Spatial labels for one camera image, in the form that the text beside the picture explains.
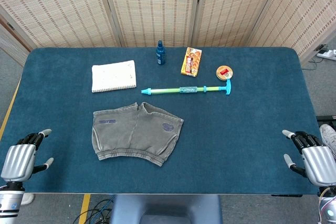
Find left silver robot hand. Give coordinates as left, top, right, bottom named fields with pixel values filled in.
left=1, top=129, right=55, bottom=183

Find grey shorts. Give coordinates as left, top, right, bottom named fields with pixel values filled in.
left=91, top=101, right=184, bottom=167

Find white spiral notebook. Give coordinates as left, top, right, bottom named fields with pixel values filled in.
left=91, top=60, right=137, bottom=93

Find green blue toy water pump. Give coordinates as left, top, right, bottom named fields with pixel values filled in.
left=141, top=78, right=233, bottom=97

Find orange snack box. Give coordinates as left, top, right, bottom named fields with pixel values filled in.
left=180, top=47, right=203, bottom=78

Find black floor cables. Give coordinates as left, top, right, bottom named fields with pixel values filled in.
left=72, top=195, right=116, bottom=224

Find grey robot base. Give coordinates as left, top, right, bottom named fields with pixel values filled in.
left=110, top=194, right=223, bottom=224

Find white sneaker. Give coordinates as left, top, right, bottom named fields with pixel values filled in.
left=319, top=123, right=336, bottom=154

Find round orange tin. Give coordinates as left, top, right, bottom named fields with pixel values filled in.
left=216, top=65, right=234, bottom=80

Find bamboo folding screen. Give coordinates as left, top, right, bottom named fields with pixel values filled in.
left=0, top=0, right=336, bottom=65

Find blue spray bottle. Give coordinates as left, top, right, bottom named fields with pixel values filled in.
left=156, top=40, right=166, bottom=65

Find white power strip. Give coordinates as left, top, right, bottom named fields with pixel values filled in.
left=316, top=49, right=336, bottom=61

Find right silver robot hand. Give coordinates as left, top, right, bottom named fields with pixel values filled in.
left=281, top=129, right=336, bottom=187

